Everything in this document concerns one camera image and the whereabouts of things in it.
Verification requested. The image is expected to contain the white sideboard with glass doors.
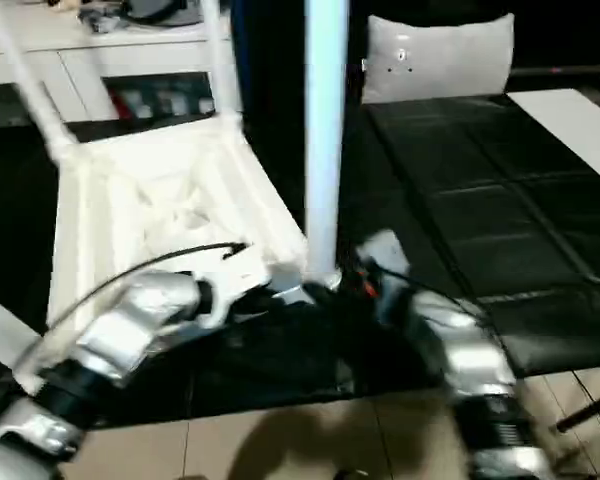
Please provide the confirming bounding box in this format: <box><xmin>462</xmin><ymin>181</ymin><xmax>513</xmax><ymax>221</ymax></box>
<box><xmin>0</xmin><ymin>0</ymin><xmax>242</xmax><ymax>126</ymax></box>

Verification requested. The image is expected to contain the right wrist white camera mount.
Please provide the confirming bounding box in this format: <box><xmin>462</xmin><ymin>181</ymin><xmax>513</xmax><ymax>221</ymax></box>
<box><xmin>357</xmin><ymin>229</ymin><xmax>412</xmax><ymax>321</ymax></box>

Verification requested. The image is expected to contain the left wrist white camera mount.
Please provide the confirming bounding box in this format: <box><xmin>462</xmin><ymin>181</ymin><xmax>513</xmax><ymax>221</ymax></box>
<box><xmin>199</xmin><ymin>243</ymin><xmax>275</xmax><ymax>330</ymax></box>

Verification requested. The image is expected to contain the grey pillow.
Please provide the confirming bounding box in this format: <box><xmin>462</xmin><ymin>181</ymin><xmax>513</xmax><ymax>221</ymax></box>
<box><xmin>361</xmin><ymin>13</ymin><xmax>516</xmax><ymax>105</ymax></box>

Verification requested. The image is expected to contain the black work table leg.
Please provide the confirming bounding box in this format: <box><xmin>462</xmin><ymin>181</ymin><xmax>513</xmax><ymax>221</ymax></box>
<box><xmin>554</xmin><ymin>383</ymin><xmax>600</xmax><ymax>432</ymax></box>

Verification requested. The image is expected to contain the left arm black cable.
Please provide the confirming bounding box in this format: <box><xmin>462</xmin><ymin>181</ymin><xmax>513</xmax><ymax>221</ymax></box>
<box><xmin>14</xmin><ymin>241</ymin><xmax>255</xmax><ymax>382</ymax></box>

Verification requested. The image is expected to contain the black work surface mat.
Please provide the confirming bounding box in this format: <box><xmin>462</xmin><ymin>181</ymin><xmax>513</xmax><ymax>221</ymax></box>
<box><xmin>0</xmin><ymin>92</ymin><xmax>600</xmax><ymax>419</ymax></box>

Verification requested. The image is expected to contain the white flat board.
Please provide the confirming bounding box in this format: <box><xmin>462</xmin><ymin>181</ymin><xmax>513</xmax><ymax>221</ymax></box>
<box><xmin>507</xmin><ymin>88</ymin><xmax>600</xmax><ymax>194</ymax></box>

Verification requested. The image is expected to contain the black rail with red mark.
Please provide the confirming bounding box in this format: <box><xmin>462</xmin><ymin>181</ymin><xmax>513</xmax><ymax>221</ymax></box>
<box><xmin>509</xmin><ymin>64</ymin><xmax>600</xmax><ymax>77</ymax></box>

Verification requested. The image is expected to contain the white plastic table top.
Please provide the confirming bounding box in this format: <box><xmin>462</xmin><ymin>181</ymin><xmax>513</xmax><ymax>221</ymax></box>
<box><xmin>14</xmin><ymin>117</ymin><xmax>331</xmax><ymax>396</ymax></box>

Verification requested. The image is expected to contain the black tangled item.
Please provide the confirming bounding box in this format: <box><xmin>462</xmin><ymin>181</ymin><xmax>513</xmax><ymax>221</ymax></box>
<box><xmin>77</xmin><ymin>3</ymin><xmax>127</xmax><ymax>34</ymax></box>

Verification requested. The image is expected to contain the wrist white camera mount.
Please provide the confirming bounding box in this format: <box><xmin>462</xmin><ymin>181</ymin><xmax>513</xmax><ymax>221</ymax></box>
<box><xmin>199</xmin><ymin>243</ymin><xmax>275</xmax><ymax>330</ymax></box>
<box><xmin>357</xmin><ymin>229</ymin><xmax>412</xmax><ymax>321</ymax></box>

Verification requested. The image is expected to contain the white plastic table leg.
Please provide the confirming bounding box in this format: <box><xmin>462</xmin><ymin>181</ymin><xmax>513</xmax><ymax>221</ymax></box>
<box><xmin>302</xmin><ymin>0</ymin><xmax>350</xmax><ymax>284</ymax></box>
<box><xmin>0</xmin><ymin>0</ymin><xmax>77</xmax><ymax>162</ymax></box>
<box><xmin>199</xmin><ymin>0</ymin><xmax>245</xmax><ymax>132</ymax></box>
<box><xmin>0</xmin><ymin>288</ymin><xmax>47</xmax><ymax>396</ymax></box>

